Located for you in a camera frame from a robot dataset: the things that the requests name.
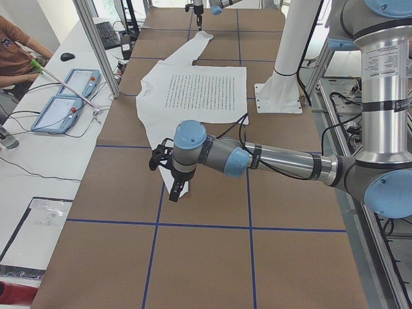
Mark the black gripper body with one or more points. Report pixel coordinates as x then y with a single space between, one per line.
197 9
180 176

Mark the white long-sleeve printed shirt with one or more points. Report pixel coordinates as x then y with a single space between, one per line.
178 98

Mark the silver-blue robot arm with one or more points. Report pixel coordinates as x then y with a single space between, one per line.
379 176
216 7

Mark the black box with white label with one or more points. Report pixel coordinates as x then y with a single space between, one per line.
126 46

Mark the black keyboard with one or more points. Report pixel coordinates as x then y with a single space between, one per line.
107 35

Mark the far blue teach pendant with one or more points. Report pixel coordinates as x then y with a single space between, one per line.
83 80

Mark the blue teach pendant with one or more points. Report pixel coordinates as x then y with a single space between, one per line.
58 115
83 80

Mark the near blue teach pendant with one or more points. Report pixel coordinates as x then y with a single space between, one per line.
58 115

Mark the black computer mouse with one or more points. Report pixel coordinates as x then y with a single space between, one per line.
67 56

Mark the plastic sleeve document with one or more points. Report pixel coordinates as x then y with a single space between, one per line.
32 242

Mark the metal rod with green tip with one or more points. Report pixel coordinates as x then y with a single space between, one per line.
41 69

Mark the person in orange shirt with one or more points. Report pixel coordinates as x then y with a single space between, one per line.
18 50

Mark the red fire extinguisher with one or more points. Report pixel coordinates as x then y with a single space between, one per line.
16 294

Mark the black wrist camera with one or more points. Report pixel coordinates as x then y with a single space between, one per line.
188 6
161 156

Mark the white pillar with base plate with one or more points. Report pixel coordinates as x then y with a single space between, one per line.
280 93

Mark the aluminium frame post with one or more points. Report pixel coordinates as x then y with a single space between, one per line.
88 24

